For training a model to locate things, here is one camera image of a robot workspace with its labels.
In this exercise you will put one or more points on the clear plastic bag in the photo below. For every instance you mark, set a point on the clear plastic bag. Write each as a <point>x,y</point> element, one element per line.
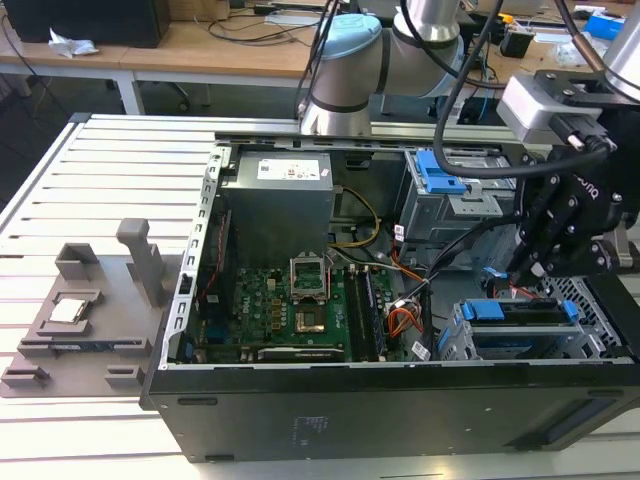
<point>565,52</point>

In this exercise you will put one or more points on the green motherboard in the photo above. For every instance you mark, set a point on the green motherboard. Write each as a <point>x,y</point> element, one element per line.
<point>260,310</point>

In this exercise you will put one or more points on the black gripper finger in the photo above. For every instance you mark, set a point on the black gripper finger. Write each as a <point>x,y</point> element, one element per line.
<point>575,250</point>
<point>537,215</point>

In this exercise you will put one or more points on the black open PC case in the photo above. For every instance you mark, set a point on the black open PC case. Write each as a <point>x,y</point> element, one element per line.
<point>350,410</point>

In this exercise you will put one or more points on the crumpled white paper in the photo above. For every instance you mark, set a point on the crumpled white paper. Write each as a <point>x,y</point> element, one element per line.
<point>70,44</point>

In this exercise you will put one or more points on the gold CPU socket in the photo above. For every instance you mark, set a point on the gold CPU socket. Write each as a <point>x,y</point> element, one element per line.
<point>310,321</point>

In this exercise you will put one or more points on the hard disk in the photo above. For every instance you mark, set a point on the hard disk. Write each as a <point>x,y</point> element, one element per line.
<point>520,312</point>

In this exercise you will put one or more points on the black graphics card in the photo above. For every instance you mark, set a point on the black graphics card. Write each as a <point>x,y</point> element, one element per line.
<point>300,354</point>

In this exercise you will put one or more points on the grey power supply unit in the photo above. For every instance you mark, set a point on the grey power supply unit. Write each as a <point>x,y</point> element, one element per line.
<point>280,210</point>

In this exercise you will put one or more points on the grey metal disk bay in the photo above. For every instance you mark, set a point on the grey metal disk bay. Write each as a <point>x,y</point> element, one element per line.
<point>595,320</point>

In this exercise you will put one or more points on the grey parts rack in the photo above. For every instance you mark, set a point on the grey parts rack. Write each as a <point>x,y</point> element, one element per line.
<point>115,310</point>

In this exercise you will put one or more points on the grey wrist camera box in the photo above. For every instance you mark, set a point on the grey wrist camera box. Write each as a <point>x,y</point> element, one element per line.
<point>525,107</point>

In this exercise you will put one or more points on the grey metal drive cage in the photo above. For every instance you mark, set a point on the grey metal drive cage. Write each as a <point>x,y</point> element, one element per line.
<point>450,220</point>

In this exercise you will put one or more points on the large black box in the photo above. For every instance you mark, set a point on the large black box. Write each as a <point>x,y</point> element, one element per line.
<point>85,20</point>

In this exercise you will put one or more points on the silver CPU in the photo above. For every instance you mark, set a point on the silver CPU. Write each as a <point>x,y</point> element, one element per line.
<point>70,310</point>

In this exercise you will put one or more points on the black case fan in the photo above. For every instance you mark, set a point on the black case fan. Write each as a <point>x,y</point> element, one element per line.
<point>222,250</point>

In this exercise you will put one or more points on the dark RAM stick on rack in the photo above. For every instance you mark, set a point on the dark RAM stick on rack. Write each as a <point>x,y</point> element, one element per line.
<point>100,344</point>

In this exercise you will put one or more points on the black installed RAM stick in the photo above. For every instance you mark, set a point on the black installed RAM stick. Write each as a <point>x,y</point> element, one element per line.
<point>374,310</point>

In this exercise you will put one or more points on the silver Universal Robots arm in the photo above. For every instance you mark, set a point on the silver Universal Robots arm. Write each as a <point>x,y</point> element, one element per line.
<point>350,65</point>

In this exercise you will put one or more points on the blue drive cage latch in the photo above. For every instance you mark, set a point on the blue drive cage latch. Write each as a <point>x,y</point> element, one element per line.
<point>432,172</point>

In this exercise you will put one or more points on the small black box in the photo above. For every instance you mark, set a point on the small black box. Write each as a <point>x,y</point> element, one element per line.
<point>516,44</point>

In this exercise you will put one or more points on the blue cardboard box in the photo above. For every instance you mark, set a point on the blue cardboard box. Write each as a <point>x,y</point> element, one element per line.
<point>607,24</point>

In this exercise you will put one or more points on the black empty RAM slot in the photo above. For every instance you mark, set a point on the black empty RAM slot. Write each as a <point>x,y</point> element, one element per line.
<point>355,315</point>

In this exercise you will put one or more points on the small grey wrist bracket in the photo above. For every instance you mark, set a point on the small grey wrist bracket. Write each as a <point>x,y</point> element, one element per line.
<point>624,250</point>

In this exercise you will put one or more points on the grey-blue box under desk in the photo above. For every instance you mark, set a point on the grey-blue box under desk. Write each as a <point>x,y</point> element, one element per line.
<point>405,107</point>

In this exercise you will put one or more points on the wooden desk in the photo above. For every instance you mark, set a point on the wooden desk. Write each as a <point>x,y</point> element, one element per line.
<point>200,55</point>

